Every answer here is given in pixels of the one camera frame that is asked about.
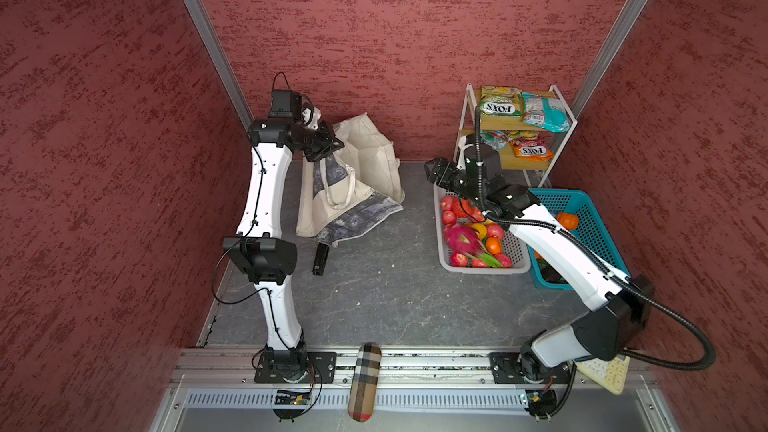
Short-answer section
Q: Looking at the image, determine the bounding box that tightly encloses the teal snack bag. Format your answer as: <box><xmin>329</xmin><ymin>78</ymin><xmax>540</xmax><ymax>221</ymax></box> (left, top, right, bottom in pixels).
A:
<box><xmin>522</xmin><ymin>92</ymin><xmax>570</xmax><ymax>133</ymax></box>

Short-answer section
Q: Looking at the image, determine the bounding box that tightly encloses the black remote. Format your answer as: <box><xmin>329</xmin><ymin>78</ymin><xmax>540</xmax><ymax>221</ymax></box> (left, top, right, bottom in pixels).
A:
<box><xmin>312</xmin><ymin>243</ymin><xmax>330</xmax><ymax>276</ymax></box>

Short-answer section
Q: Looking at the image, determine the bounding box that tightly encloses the yellow Fox's candy bag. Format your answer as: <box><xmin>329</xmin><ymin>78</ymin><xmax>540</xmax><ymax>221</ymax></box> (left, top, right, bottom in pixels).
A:
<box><xmin>478</xmin><ymin>86</ymin><xmax>525</xmax><ymax>117</ymax></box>

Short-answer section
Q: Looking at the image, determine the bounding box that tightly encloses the pink dragon fruit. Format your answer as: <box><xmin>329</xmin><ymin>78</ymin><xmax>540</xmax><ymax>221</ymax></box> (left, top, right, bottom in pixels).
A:
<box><xmin>444</xmin><ymin>224</ymin><xmax>501</xmax><ymax>268</ymax></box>

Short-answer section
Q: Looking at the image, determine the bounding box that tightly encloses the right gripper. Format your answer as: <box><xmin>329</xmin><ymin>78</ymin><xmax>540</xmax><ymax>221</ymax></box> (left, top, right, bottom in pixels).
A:
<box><xmin>425</xmin><ymin>155</ymin><xmax>487</xmax><ymax>203</ymax></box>

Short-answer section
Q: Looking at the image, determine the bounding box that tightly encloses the orange pumpkin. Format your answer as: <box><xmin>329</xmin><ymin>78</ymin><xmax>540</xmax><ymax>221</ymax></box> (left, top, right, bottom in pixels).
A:
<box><xmin>556</xmin><ymin>212</ymin><xmax>580</xmax><ymax>231</ymax></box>

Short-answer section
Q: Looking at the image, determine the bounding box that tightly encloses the white wooden shelf rack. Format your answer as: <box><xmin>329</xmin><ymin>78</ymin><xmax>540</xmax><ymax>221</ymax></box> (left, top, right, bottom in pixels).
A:
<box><xmin>453</xmin><ymin>84</ymin><xmax>578</xmax><ymax>188</ymax></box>

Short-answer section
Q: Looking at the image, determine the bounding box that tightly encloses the yellow lemon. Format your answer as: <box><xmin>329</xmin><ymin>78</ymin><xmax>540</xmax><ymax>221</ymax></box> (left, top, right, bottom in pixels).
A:
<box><xmin>470</xmin><ymin>223</ymin><xmax>487</xmax><ymax>241</ymax></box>

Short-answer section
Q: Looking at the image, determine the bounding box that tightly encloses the white plastic basket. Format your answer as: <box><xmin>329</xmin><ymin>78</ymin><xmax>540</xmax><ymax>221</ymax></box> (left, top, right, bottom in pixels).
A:
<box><xmin>433</xmin><ymin>185</ymin><xmax>531</xmax><ymax>275</ymax></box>

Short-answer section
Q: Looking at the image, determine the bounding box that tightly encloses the orange tangerine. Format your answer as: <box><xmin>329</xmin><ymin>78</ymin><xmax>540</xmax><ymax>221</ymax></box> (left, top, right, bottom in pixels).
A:
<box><xmin>484</xmin><ymin>237</ymin><xmax>503</xmax><ymax>255</ymax></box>

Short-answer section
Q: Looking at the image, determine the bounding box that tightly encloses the cream canvas tote bag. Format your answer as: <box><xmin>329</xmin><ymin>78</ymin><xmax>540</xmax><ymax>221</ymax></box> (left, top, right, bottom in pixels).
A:
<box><xmin>296</xmin><ymin>113</ymin><xmax>405</xmax><ymax>247</ymax></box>

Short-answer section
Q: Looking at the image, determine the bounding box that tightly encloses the red apple front left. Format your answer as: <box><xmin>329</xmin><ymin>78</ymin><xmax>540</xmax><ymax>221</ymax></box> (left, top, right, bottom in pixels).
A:
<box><xmin>450</xmin><ymin>252</ymin><xmax>470</xmax><ymax>268</ymax></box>

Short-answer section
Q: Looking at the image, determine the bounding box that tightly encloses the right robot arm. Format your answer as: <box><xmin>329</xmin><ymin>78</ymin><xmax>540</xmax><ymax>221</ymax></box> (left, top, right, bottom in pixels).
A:
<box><xmin>424</xmin><ymin>158</ymin><xmax>649</xmax><ymax>382</ymax></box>

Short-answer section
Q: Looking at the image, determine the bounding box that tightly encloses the orange Fox's candy bag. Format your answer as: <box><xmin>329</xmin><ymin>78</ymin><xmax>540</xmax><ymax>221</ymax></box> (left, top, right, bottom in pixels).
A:
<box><xmin>511</xmin><ymin>137</ymin><xmax>554</xmax><ymax>162</ymax></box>

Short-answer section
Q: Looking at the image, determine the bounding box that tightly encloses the red apple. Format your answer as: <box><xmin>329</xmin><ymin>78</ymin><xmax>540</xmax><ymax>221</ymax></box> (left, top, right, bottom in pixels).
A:
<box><xmin>494</xmin><ymin>253</ymin><xmax>513</xmax><ymax>268</ymax></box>
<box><xmin>450</xmin><ymin>252</ymin><xmax>470</xmax><ymax>268</ymax></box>

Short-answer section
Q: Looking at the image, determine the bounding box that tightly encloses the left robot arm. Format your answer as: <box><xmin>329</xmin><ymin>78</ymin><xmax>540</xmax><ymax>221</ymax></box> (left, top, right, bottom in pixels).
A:
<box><xmin>223</xmin><ymin>118</ymin><xmax>344</xmax><ymax>382</ymax></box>

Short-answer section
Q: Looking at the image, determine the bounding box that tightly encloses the aluminium rail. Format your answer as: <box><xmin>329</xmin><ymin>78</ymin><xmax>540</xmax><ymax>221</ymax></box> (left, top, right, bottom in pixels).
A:
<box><xmin>173</xmin><ymin>346</ymin><xmax>655</xmax><ymax>388</ymax></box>

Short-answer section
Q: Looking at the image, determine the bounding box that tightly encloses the teal plastic basket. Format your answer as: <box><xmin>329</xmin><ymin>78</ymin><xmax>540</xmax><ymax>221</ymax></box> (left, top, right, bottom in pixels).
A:
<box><xmin>528</xmin><ymin>188</ymin><xmax>630</xmax><ymax>291</ymax></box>

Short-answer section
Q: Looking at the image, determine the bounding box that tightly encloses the red bell pepper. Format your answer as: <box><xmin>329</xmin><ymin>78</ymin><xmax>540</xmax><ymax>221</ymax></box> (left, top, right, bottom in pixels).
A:
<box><xmin>452</xmin><ymin>198</ymin><xmax>484</xmax><ymax>223</ymax></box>

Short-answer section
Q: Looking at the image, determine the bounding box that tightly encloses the green Fox's candy bag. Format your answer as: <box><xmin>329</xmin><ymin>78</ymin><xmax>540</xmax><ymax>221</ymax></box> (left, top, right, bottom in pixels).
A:
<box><xmin>480</xmin><ymin>130</ymin><xmax>509</xmax><ymax>151</ymax></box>

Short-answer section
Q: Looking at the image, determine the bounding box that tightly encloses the red apple front right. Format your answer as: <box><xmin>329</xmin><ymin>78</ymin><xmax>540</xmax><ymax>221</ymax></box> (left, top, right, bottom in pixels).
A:
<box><xmin>494</xmin><ymin>253</ymin><xmax>513</xmax><ymax>268</ymax></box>

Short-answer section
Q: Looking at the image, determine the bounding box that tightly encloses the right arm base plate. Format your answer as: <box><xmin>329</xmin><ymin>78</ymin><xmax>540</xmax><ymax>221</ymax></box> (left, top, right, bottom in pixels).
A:
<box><xmin>488</xmin><ymin>352</ymin><xmax>571</xmax><ymax>386</ymax></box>

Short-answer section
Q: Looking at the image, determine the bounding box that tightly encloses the plaid pouch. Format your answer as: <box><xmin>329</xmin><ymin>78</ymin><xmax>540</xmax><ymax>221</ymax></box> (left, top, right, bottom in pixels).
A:
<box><xmin>347</xmin><ymin>343</ymin><xmax>382</xmax><ymax>422</ymax></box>

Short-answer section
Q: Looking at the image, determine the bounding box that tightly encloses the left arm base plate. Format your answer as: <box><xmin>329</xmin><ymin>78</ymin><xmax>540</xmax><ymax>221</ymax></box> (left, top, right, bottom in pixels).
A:
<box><xmin>254</xmin><ymin>349</ymin><xmax>338</xmax><ymax>385</ymax></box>

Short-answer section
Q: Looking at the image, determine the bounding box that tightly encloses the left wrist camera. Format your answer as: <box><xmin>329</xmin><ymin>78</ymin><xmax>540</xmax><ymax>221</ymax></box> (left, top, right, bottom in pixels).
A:
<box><xmin>268</xmin><ymin>89</ymin><xmax>303</xmax><ymax>121</ymax></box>

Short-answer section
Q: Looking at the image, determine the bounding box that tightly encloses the cream calculator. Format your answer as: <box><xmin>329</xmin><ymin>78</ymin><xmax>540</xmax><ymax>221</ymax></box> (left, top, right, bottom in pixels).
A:
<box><xmin>578</xmin><ymin>355</ymin><xmax>630</xmax><ymax>395</ymax></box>

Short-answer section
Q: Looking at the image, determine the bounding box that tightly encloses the black corrugated cable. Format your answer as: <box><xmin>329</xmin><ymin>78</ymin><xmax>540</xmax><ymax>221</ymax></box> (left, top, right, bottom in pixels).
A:
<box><xmin>473</xmin><ymin>106</ymin><xmax>717</xmax><ymax>372</ymax></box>

